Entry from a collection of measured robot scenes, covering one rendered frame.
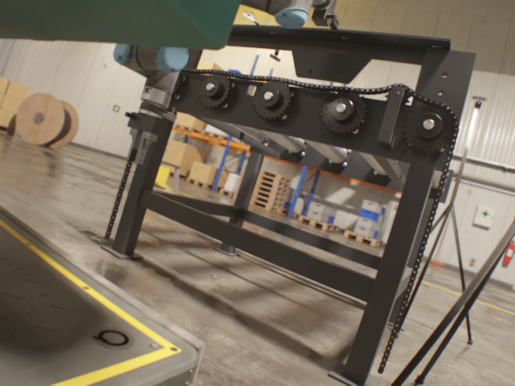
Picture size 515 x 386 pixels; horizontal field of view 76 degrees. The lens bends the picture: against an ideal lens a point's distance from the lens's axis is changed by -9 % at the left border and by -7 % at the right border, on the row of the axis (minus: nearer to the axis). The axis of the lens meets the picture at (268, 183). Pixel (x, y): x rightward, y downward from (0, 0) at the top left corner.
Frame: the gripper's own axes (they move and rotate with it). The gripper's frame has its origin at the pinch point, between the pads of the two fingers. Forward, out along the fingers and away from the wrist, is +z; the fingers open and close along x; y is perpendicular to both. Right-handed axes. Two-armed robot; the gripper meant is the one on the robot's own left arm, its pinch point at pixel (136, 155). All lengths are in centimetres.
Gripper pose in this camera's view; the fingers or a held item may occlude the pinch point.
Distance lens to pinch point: 117.9
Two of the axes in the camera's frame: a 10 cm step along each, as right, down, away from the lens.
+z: -3.0, 9.5, -0.2
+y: -5.0, -1.8, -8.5
